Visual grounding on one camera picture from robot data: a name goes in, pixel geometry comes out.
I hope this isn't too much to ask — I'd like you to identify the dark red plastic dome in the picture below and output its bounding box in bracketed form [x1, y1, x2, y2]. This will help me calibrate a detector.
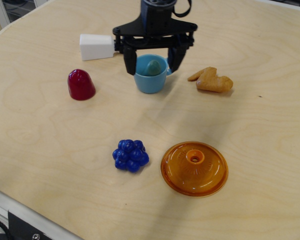
[67, 69, 96, 101]

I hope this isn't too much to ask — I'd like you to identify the light blue plastic cup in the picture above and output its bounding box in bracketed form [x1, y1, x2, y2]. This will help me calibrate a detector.
[133, 54, 172, 94]

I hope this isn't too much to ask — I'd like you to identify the toy fried chicken wing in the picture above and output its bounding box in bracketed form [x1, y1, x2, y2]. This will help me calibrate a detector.
[187, 66, 234, 93]

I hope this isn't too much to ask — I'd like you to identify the green toy cucumber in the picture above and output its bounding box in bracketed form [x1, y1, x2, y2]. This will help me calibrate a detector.
[143, 60, 162, 77]

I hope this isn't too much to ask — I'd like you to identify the blue toy grape bunch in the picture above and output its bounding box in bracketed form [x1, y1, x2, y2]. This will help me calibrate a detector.
[112, 139, 150, 173]

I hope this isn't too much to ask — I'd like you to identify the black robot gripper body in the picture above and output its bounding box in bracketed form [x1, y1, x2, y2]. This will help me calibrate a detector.
[112, 3, 198, 53]

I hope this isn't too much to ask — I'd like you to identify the black cable at corner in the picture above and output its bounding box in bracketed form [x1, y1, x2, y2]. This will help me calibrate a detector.
[0, 216, 12, 240]

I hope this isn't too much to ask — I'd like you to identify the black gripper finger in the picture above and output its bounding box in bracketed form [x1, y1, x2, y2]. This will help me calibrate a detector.
[167, 47, 187, 73]
[123, 45, 137, 76]

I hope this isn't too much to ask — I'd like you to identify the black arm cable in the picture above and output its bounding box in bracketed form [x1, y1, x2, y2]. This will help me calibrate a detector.
[173, 0, 193, 18]

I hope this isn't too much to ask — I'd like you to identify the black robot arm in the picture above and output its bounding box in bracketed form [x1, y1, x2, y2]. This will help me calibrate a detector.
[112, 0, 198, 75]

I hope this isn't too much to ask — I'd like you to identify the black corner bracket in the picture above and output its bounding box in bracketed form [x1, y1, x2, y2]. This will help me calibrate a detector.
[8, 212, 52, 240]

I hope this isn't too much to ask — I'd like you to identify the orange transparent pot lid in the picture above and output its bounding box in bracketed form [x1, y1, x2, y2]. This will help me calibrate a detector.
[160, 141, 229, 197]

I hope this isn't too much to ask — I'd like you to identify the white salt shaker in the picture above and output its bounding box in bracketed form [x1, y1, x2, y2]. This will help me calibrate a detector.
[79, 34, 115, 61]

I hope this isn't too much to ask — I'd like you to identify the aluminium table frame rail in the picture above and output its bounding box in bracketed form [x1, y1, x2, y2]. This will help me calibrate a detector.
[0, 191, 81, 240]

